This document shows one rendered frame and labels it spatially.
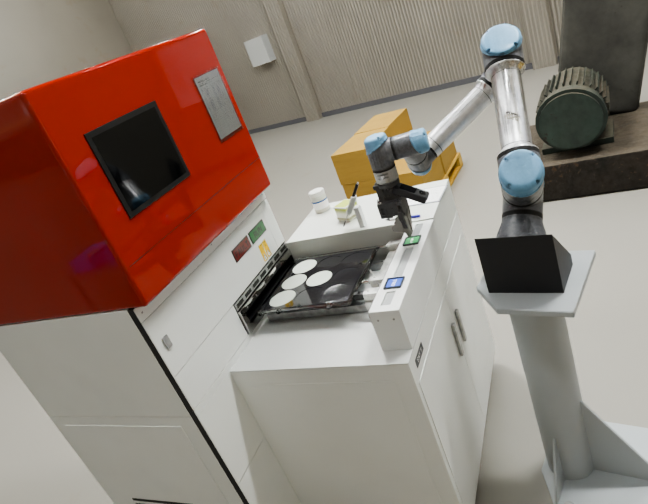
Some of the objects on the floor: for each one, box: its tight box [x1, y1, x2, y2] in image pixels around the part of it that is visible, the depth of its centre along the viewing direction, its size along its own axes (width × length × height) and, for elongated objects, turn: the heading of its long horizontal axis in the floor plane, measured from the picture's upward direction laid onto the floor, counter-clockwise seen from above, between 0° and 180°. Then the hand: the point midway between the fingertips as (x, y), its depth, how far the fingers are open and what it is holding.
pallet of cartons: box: [331, 108, 463, 199], centre depth 472 cm, size 80×112×66 cm
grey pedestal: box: [476, 250, 648, 504], centre depth 174 cm, size 51×44×82 cm
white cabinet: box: [230, 211, 495, 504], centre depth 218 cm, size 64×96×82 cm, turn 15°
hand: (411, 233), depth 181 cm, fingers closed
